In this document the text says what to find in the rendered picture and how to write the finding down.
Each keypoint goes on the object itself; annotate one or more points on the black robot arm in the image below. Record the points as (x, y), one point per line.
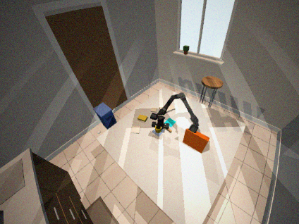
(159, 116)

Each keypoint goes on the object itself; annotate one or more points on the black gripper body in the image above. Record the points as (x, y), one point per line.
(160, 124)

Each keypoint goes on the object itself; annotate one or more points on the yellow rectangular block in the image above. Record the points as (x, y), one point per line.
(142, 118)

